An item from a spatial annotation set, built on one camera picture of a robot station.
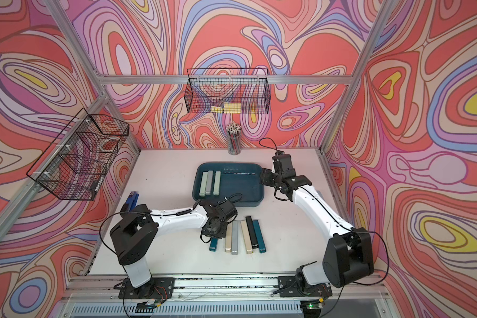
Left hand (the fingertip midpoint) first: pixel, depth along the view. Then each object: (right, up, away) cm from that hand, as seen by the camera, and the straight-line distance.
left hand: (223, 236), depth 87 cm
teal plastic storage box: (+9, +25, +19) cm, 32 cm away
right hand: (+19, +25, -2) cm, 32 cm away
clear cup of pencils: (+5, +47, +22) cm, 52 cm away
